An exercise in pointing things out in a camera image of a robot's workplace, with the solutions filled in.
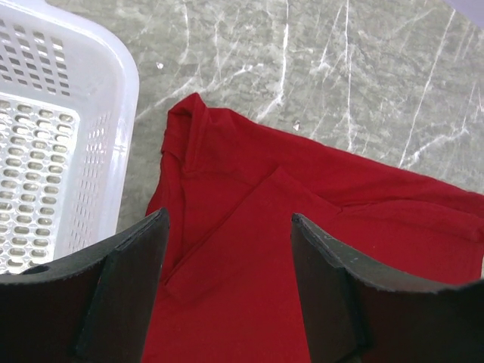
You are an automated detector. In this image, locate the white plastic basket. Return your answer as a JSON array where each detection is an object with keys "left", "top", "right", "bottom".
[{"left": 1, "top": 1, "right": 139, "bottom": 274}]

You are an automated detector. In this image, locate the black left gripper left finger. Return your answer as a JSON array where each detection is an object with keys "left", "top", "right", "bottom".
[{"left": 1, "top": 209, "right": 169, "bottom": 362}]

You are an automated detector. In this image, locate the red t shirt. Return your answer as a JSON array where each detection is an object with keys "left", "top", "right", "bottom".
[{"left": 143, "top": 94, "right": 483, "bottom": 362}]

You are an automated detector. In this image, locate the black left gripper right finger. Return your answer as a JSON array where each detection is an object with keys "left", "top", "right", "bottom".
[{"left": 291, "top": 214, "right": 483, "bottom": 362}]

